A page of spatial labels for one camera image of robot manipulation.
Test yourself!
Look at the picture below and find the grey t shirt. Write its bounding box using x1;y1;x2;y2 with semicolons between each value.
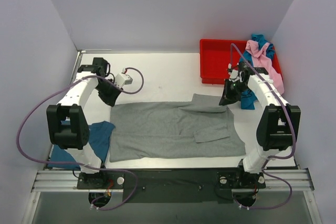
110;94;246;162

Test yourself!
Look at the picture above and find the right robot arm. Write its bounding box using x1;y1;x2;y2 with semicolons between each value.
219;62;301;187

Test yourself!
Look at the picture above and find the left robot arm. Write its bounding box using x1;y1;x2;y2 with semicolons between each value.
46;58;121;188

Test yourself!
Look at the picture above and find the teal t shirt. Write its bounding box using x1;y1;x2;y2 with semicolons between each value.
240;34;275;110

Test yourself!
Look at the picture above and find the folded dark blue t shirt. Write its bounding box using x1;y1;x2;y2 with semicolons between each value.
49;121;115;163

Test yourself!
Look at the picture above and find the red plastic bin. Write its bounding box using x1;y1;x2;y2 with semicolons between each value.
199;39;282;84

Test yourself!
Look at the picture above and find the pink t shirt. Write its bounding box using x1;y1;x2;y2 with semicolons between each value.
244;40;285;94

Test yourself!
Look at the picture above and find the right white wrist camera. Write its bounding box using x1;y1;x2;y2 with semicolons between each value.
227;63;240;82

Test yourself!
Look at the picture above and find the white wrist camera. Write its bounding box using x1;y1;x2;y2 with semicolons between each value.
227;63;240;82
114;68;133;88

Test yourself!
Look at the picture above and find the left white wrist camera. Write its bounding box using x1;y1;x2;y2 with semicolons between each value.
114;68;133;88

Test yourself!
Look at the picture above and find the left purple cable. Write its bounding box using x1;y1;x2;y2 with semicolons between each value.
16;67;144;211

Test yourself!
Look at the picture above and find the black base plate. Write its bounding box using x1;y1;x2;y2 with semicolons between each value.
77;167;266;204

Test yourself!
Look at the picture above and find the aluminium front rail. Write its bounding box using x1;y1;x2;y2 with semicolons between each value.
32;169;314;193

